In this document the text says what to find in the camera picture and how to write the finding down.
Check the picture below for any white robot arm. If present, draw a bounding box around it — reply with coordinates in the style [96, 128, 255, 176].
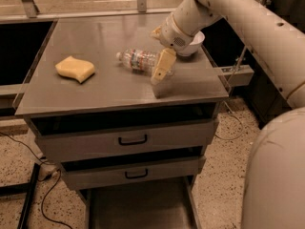
[151, 0, 305, 229]

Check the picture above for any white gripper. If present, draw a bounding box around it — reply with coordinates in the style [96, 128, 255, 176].
[151, 13, 193, 85]

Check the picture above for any black floor cable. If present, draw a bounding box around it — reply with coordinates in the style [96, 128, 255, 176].
[0, 131, 74, 229]

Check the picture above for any yellow sponge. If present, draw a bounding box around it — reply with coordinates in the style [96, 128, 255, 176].
[55, 56, 95, 84]

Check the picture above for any grey middle drawer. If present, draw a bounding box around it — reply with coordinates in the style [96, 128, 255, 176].
[62, 147, 205, 190]

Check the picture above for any grey top drawer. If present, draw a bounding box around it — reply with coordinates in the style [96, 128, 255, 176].
[35, 103, 217, 163]

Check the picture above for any black top drawer handle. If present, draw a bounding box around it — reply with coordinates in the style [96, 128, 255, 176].
[118, 135, 148, 146]

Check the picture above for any clear plastic water bottle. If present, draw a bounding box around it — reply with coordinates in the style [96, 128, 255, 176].
[115, 48, 176, 78]

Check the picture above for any black middle drawer handle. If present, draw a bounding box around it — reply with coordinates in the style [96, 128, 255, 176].
[125, 168, 149, 179]

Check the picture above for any open grey bottom drawer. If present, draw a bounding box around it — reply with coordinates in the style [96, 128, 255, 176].
[85, 177, 202, 229]

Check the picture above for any white power cable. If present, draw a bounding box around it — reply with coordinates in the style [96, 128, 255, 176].
[214, 100, 245, 141]

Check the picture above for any grey metal side bracket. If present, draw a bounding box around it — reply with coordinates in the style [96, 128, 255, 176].
[217, 65, 254, 88]

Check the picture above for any black metal frame leg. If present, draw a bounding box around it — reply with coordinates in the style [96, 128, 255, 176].
[0, 164, 40, 229]

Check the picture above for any white ceramic bowl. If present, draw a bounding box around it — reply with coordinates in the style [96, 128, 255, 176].
[177, 31, 205, 56]

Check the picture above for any black drawer handle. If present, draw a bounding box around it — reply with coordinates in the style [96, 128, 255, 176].
[118, 135, 148, 146]
[125, 168, 149, 179]

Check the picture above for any grey drawer cabinet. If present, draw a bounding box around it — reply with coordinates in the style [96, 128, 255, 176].
[13, 12, 230, 229]

